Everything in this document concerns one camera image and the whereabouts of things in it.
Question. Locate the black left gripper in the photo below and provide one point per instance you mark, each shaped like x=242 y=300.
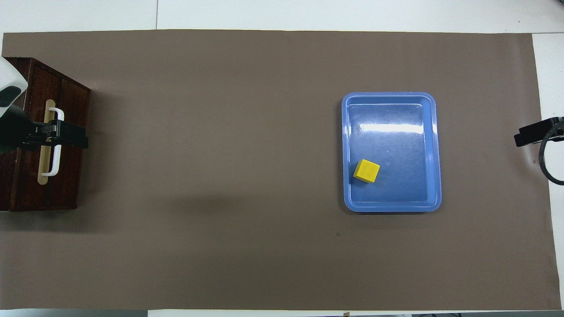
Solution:
x=15 y=130

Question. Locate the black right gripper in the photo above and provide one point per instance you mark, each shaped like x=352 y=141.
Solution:
x=556 y=124

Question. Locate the yellow cube block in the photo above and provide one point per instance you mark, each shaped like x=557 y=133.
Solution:
x=366 y=171

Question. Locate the dark wooden drawer cabinet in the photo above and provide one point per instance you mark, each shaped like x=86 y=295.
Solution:
x=13 y=185

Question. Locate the blue plastic tray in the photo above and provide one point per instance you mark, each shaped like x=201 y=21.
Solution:
x=396 y=145

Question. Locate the brown paper table mat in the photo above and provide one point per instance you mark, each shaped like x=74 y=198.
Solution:
x=220 y=176

